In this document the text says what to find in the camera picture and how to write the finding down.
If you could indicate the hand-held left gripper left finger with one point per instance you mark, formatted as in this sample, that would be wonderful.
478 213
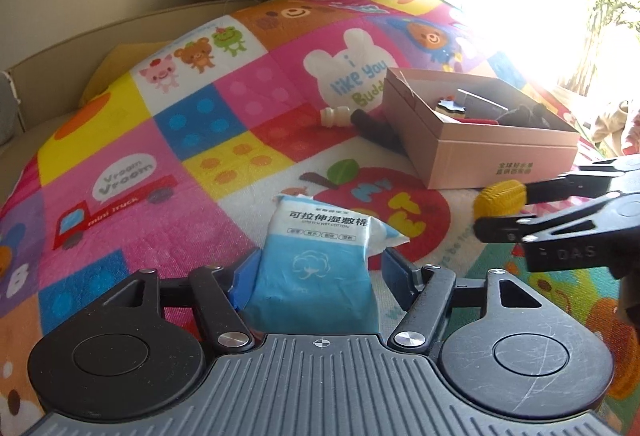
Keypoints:
244 281

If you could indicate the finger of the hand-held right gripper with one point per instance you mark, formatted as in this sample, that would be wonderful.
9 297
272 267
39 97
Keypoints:
505 228
575 183

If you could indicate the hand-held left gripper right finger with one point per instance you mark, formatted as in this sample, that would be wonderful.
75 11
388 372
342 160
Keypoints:
400 273

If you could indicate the yellow toy corn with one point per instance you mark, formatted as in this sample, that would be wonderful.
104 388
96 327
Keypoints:
499 200

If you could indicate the blue wet cotton pack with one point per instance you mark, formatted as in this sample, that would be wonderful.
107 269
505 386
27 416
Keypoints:
310 276

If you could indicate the pink cardboard box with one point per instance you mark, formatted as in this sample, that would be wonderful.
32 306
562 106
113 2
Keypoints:
480 161

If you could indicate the black plush toy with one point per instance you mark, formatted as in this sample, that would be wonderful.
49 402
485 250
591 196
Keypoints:
530 114

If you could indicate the red toy piece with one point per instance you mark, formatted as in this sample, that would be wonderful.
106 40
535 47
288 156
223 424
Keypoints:
480 119

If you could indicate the dark cylindrical toy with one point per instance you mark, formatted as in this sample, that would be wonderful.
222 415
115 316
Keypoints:
375 131

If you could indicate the white toy bottle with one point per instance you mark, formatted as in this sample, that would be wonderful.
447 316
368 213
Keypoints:
337 117

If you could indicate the beige cloth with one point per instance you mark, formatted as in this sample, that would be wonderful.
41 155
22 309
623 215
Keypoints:
612 126

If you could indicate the colourful cartoon play mat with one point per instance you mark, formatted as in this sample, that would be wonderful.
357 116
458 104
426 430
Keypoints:
175 216

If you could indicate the yellow cushion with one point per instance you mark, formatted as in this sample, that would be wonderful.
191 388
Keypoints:
107 71

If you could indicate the grey neck pillow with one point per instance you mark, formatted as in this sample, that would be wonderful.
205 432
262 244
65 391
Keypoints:
6 108

